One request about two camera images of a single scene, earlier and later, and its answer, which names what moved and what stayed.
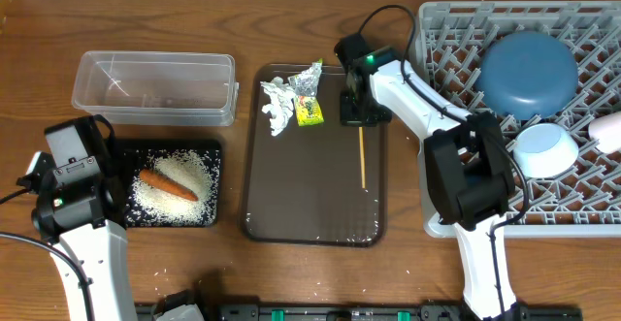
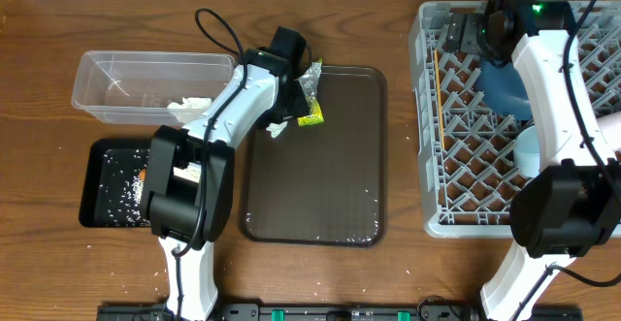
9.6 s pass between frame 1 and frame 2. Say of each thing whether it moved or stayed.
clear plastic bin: stayed
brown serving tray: stayed
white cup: stayed
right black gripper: moved
